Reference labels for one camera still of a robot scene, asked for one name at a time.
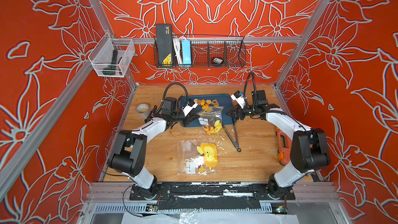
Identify clear resealable bag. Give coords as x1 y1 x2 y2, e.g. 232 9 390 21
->
198 106 224 135

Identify black box with yellow label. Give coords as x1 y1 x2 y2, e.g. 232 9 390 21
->
156 24 174 67

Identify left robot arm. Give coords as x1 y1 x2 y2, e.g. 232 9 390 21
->
107 83 199 199

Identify heart hole brown cookie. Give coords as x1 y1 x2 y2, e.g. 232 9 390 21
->
211 99 219 106

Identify blue plastic tray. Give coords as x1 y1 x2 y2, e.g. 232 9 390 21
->
181 93 233 128

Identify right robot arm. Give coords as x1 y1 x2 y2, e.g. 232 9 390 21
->
227 72 331 200

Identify light blue box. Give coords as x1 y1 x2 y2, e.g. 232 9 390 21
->
181 39 192 65

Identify clear tape roll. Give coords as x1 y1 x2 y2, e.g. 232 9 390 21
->
136 103 151 119

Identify black metal tongs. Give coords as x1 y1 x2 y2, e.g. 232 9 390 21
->
222 122 241 152

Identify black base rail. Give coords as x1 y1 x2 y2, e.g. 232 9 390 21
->
124 181 295 214

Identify clear bag with yellow toys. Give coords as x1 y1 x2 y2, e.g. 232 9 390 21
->
177 136 227 176

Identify clear acrylic bin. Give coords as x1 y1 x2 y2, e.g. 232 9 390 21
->
89 33 135 78

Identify white cable bundle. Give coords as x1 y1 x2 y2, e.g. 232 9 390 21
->
172 36 184 66

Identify orange tool case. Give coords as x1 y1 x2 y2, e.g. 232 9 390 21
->
276 128 292 166

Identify black wire basket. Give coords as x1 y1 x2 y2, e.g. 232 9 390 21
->
153 35 247 68

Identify dark green screwdriver handle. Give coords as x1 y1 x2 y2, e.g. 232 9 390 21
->
103 49 118 76

